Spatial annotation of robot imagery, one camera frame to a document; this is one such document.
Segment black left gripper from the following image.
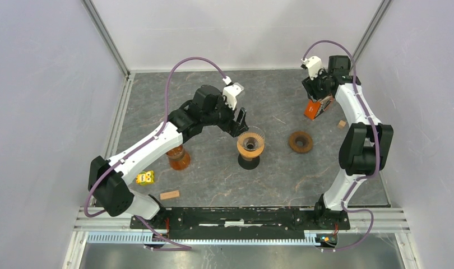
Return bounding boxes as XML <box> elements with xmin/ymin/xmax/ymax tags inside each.
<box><xmin>202</xmin><ymin>92</ymin><xmax>249</xmax><ymax>137</ymax></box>

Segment dark smoky glass dripper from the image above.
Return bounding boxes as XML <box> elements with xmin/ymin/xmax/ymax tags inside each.
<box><xmin>237</xmin><ymin>131</ymin><xmax>266</xmax><ymax>151</ymax></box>

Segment clear ribbed glass dripper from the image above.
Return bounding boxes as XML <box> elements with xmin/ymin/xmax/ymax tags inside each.
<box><xmin>237</xmin><ymin>125</ymin><xmax>267</xmax><ymax>149</ymax></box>

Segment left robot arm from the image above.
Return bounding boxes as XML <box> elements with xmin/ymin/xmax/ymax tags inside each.
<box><xmin>88</xmin><ymin>83</ymin><xmax>248</xmax><ymax>229</ymax></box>

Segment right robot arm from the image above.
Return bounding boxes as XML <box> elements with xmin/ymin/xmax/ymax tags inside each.
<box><xmin>302</xmin><ymin>55</ymin><xmax>393</xmax><ymax>229</ymax></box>

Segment orange filter box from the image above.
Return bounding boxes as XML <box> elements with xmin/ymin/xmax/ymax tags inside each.
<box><xmin>304</xmin><ymin>96</ymin><xmax>335</xmax><ymax>120</ymax></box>

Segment small wooden cube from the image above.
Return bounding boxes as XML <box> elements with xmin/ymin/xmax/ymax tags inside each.
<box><xmin>337</xmin><ymin>120</ymin><xmax>347</xmax><ymax>129</ymax></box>

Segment amber glass flask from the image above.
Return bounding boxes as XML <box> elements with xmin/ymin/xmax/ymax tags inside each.
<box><xmin>166</xmin><ymin>145</ymin><xmax>191</xmax><ymax>170</ymax></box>

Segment small wooden plank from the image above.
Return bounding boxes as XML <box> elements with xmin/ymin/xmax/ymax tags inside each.
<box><xmin>160</xmin><ymin>190</ymin><xmax>180</xmax><ymax>200</ymax></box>

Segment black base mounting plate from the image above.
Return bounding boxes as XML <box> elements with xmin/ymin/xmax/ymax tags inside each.
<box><xmin>147</xmin><ymin>206</ymin><xmax>350</xmax><ymax>240</ymax></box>

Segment yellow toy block figure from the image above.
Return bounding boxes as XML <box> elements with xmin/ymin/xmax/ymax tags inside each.
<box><xmin>135</xmin><ymin>170</ymin><xmax>155</xmax><ymax>185</ymax></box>

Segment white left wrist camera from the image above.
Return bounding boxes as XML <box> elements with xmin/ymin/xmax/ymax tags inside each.
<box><xmin>222</xmin><ymin>76</ymin><xmax>244</xmax><ymax>111</ymax></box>

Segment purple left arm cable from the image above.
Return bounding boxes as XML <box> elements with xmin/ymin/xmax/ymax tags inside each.
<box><xmin>84</xmin><ymin>56</ymin><xmax>231</xmax><ymax>252</ymax></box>

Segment grey slotted cable duct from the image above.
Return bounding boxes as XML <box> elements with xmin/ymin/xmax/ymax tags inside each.
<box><xmin>86</xmin><ymin>231</ymin><xmax>337</xmax><ymax>247</ymax></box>

